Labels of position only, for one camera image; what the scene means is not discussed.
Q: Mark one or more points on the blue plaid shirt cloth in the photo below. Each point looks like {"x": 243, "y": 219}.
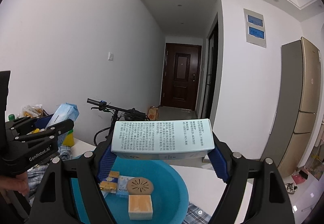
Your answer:
{"x": 69, "y": 193}

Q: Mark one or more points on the blue white flat packet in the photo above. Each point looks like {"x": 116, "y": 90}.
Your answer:
{"x": 122, "y": 191}

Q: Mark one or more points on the gold grey refrigerator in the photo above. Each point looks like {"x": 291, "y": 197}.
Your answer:
{"x": 297, "y": 107}

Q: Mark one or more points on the light blue tissue pack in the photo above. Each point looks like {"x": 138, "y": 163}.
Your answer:
{"x": 64, "y": 112}

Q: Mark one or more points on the cardboard box on floor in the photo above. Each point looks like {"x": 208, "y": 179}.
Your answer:
{"x": 153, "y": 113}

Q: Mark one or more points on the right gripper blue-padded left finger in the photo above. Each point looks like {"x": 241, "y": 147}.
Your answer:
{"x": 67, "y": 184}

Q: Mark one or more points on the blue gold cigarette carton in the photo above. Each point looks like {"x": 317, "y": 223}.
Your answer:
{"x": 113, "y": 176}

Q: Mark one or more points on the beige cube box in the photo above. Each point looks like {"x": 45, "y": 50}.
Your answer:
{"x": 140, "y": 207}

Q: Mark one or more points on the dark brown entrance door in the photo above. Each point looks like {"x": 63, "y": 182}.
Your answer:
{"x": 180, "y": 76}

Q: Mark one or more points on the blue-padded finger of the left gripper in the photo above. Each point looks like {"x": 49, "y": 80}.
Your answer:
{"x": 25, "y": 125}
{"x": 58, "y": 130}

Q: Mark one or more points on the snack bag pile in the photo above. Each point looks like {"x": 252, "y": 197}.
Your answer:
{"x": 33, "y": 111}

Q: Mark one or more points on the round tan wooden disc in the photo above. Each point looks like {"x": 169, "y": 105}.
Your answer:
{"x": 139, "y": 186}

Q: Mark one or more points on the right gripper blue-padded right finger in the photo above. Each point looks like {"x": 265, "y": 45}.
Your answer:
{"x": 269, "y": 201}

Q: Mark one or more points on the black bicycle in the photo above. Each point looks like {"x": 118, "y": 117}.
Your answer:
{"x": 117, "y": 113}

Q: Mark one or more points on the pale blue-green text box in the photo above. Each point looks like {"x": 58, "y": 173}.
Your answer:
{"x": 163, "y": 140}

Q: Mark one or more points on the blue plastic basin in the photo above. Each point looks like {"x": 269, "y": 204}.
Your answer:
{"x": 169, "y": 198}

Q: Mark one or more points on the clear water bottle green cap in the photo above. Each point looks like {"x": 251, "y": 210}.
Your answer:
{"x": 11, "y": 117}

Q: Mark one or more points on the gold foil box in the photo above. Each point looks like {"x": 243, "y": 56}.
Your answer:
{"x": 108, "y": 186}

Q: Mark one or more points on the yellow bin green rim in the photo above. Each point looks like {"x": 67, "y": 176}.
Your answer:
{"x": 69, "y": 140}

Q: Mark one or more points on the white wall light switch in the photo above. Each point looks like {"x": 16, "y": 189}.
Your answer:
{"x": 110, "y": 56}

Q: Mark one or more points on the pink box on floor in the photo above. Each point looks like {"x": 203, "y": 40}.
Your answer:
{"x": 300, "y": 177}

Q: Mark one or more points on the person left hand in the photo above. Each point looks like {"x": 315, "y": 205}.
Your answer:
{"x": 18, "y": 183}

